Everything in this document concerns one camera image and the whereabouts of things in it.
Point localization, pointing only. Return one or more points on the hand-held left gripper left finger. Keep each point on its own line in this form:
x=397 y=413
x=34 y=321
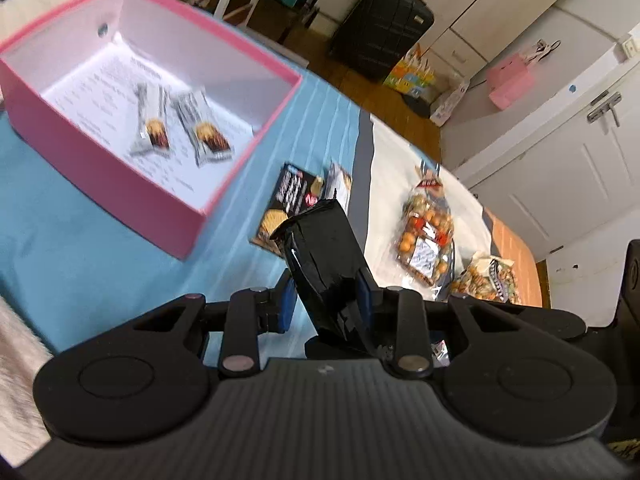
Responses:
x=286 y=306

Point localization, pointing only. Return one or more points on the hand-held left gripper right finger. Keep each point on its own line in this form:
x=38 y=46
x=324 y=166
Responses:
x=363 y=294

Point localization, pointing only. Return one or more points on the black snack packet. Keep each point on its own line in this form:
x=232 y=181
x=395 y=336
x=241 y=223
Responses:
x=325 y=250

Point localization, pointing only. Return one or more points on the clear bag of orange snacks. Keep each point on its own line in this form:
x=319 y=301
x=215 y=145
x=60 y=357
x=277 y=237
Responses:
x=420 y=230

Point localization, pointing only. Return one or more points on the dark cracker packet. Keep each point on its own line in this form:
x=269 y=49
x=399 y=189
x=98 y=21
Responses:
x=290 y=200

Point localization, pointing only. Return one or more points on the small white snack packet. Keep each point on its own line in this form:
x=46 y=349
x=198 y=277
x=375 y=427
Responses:
x=340 y=180

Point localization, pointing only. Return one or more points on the mixed nut snack bag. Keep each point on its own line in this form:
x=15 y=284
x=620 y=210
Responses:
x=480 y=275

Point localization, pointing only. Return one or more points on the white snack bar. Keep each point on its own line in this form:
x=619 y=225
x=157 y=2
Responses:
x=150 y=130
x=205 y=132

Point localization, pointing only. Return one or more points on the pink cardboard box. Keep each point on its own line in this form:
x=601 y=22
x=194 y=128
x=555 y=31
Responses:
x=100 y=170

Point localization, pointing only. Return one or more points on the small dark foil packet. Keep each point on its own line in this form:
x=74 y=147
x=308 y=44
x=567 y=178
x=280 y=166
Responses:
x=441 y=354

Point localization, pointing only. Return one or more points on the white door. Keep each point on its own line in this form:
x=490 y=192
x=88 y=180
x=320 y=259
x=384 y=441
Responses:
x=550 y=170

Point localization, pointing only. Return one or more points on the black slippers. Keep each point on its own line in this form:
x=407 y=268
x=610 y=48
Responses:
x=419 y=106

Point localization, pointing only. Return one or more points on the white carton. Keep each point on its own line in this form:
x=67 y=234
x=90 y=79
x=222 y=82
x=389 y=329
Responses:
x=450 y=100

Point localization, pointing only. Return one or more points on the colourful patterned bag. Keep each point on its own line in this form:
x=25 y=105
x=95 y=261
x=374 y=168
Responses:
x=407 y=77

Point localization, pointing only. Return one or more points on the pink tote bag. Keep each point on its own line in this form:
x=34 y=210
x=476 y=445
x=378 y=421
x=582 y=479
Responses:
x=510 y=82

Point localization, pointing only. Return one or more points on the black suitcase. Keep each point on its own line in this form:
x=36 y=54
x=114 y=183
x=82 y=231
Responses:
x=380 y=25

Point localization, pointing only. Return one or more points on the fluffy white cloth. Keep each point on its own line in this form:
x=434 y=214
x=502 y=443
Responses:
x=20 y=360

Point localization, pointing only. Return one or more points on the white wardrobe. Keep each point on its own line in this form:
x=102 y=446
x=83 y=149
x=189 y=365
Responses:
x=475 y=5

